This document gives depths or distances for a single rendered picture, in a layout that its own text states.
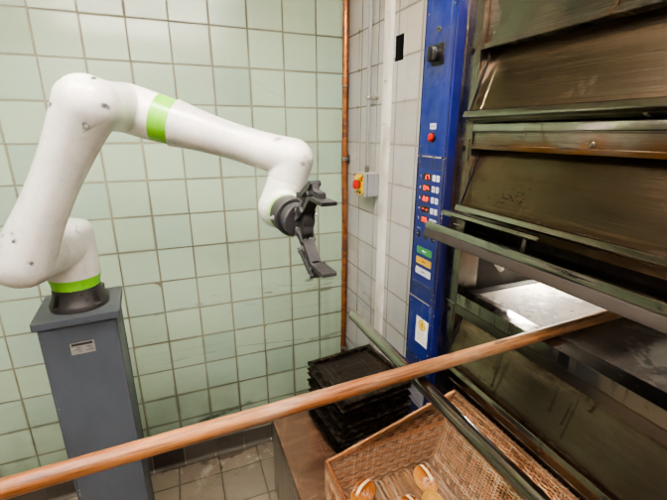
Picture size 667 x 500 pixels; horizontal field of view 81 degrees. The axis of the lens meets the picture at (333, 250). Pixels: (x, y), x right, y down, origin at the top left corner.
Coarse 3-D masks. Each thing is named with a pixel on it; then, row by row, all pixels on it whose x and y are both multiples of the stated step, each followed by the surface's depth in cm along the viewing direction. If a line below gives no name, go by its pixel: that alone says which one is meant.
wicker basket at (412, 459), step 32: (416, 416) 126; (480, 416) 119; (352, 448) 119; (384, 448) 125; (416, 448) 130; (448, 448) 129; (352, 480) 123; (384, 480) 127; (448, 480) 127; (544, 480) 99
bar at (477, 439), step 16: (352, 320) 112; (368, 336) 103; (384, 352) 95; (416, 384) 83; (432, 384) 81; (432, 400) 78; (448, 400) 76; (448, 416) 73; (464, 416) 72; (464, 432) 69; (480, 432) 68; (480, 448) 66; (496, 448) 65; (496, 464) 63; (512, 464) 61; (512, 480) 60; (528, 480) 59; (528, 496) 57; (544, 496) 56
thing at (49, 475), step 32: (576, 320) 101; (608, 320) 105; (480, 352) 88; (352, 384) 76; (384, 384) 78; (224, 416) 68; (256, 416) 68; (128, 448) 61; (160, 448) 62; (0, 480) 55; (32, 480) 56; (64, 480) 58
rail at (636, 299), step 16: (432, 224) 110; (464, 240) 98; (480, 240) 93; (512, 256) 84; (528, 256) 81; (560, 272) 74; (576, 272) 71; (592, 288) 68; (608, 288) 66; (624, 288) 64; (640, 304) 61; (656, 304) 59
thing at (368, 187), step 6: (354, 174) 171; (360, 174) 166; (366, 174) 163; (372, 174) 164; (378, 174) 165; (366, 180) 164; (372, 180) 165; (378, 180) 166; (360, 186) 167; (366, 186) 165; (372, 186) 166; (354, 192) 173; (360, 192) 168; (366, 192) 166; (372, 192) 167
